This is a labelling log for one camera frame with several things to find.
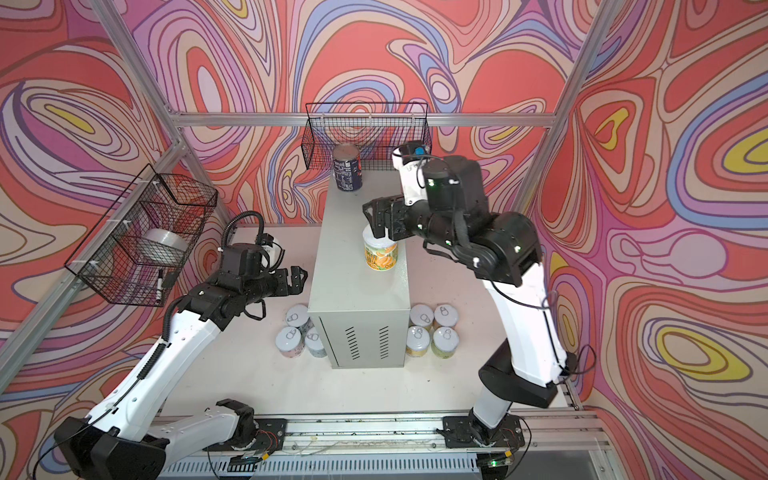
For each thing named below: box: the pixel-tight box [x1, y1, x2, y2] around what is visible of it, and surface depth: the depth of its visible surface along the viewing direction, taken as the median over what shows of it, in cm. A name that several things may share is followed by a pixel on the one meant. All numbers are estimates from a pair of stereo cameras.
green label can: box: [431, 326, 460, 359], surface depth 86 cm
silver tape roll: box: [142, 228, 189, 252], surface depth 75 cm
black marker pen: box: [156, 269, 163, 303], surface depth 73 cm
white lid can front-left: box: [275, 326, 304, 358], surface depth 86 cm
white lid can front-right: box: [304, 327, 327, 358], surface depth 86 cm
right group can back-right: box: [434, 304, 459, 327], surface depth 91 cm
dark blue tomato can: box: [333, 144, 363, 192], surface depth 77 cm
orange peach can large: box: [362, 224, 398, 272], surface depth 61 cm
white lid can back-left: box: [285, 304, 315, 330], surface depth 90 cm
